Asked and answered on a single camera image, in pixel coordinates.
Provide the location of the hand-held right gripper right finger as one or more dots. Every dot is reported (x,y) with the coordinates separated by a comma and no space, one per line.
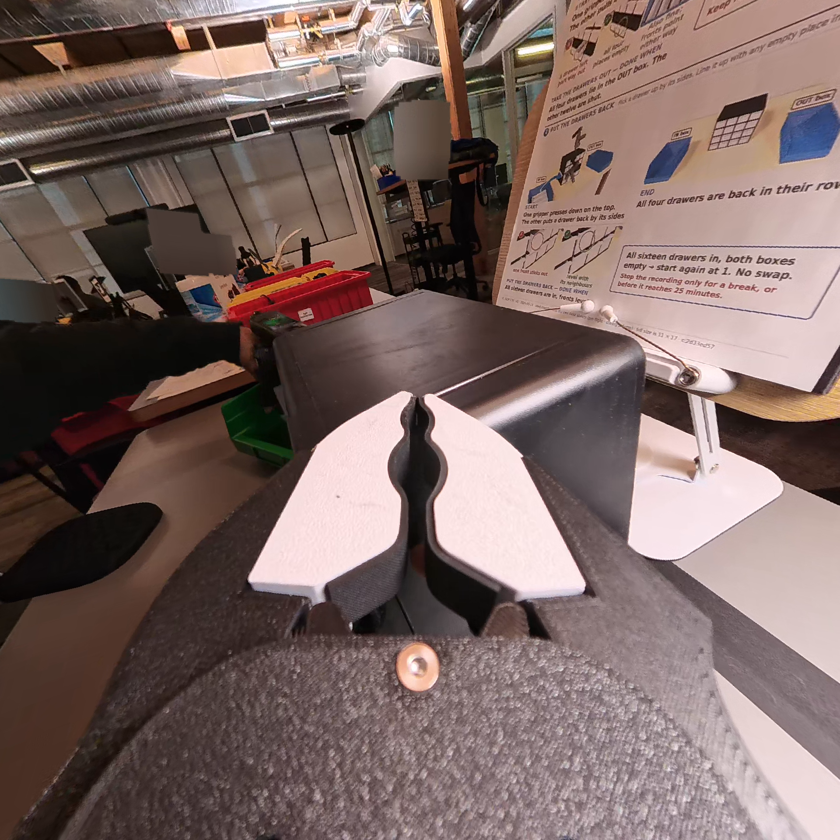
(505,518)

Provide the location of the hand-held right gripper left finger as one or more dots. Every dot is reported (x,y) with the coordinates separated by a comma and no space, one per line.
(328,518)

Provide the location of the green plastic bin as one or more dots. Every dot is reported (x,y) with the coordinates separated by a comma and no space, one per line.
(256,433)

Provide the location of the black drawer cabinet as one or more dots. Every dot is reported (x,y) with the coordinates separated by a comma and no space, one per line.
(446,341)

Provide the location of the person's left forearm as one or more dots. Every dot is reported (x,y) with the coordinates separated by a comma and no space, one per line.
(98,367)

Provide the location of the pale desk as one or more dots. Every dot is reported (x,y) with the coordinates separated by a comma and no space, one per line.
(131,492)

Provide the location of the person's left hand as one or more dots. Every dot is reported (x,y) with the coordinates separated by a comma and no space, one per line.
(248,351)

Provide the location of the yellow plastic tray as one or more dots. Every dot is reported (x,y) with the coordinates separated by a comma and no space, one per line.
(262,295)

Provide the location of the red ribbed labelled tray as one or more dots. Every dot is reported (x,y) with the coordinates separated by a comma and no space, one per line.
(321,302)

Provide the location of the red plastic tray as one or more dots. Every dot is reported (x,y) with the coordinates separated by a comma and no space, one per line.
(282,272)

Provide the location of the paper with blue tape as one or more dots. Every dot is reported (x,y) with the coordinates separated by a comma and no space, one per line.
(190,380)

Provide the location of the black monitor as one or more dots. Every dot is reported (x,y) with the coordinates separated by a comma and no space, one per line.
(118,249)

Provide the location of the small blue shelf bin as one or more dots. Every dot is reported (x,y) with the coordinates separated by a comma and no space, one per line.
(388,182)

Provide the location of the hanging paper sign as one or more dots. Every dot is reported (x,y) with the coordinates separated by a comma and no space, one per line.
(415,200)

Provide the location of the white ceiling air vent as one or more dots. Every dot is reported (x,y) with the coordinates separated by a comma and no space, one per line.
(249,124)

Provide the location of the black floor lamp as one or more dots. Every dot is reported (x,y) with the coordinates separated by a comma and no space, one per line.
(348,128)

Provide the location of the red floor object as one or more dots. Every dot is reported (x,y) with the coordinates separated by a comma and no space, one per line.
(92,426)

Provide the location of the black mesh office chair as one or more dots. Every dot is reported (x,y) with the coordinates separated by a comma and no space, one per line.
(85,551)

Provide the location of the dark blue backpack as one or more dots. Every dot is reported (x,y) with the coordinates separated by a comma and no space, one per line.
(474,151)

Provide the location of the instruction sheet on board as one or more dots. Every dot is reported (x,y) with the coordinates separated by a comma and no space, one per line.
(774,403)

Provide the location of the printed instruction sheet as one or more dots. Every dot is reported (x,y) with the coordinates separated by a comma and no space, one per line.
(689,197)

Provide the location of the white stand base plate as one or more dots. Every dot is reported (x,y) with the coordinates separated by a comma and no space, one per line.
(709,518)

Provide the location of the silver ceiling duct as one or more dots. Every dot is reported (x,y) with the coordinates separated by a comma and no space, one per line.
(131,98)

